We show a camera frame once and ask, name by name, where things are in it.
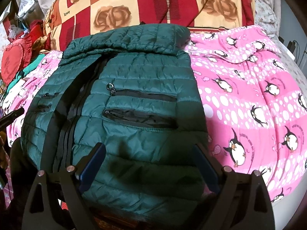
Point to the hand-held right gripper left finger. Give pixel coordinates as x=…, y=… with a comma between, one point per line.
x=92, y=167

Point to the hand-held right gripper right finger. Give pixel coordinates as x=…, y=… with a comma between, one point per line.
x=206, y=167

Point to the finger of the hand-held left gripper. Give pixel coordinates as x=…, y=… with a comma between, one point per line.
x=10, y=117

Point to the dark green puffer jacket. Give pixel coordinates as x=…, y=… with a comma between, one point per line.
x=124, y=95

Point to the green and white cloth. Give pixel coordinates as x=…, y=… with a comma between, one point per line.
x=21, y=76

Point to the red heart-shaped ruffled pillow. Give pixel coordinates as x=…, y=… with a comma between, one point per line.
x=15, y=60

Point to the pink penguin print blanket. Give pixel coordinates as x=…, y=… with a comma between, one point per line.
x=247, y=95

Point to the red cloth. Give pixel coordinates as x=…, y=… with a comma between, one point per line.
x=37, y=30

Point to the clear plastic bag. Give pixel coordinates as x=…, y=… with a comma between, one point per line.
x=25, y=7

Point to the red checkered rose print quilt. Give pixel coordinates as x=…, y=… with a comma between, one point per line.
x=148, y=7

